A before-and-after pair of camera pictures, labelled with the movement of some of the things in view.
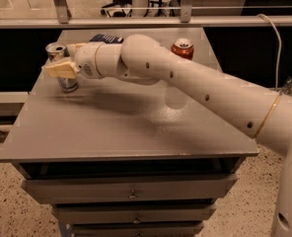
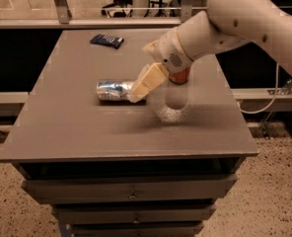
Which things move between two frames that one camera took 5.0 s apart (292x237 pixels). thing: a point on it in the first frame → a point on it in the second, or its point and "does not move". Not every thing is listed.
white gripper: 85,61 → 168,55
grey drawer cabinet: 123,157 does not move
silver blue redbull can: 58,51 → 115,92
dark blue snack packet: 109,39 does not move
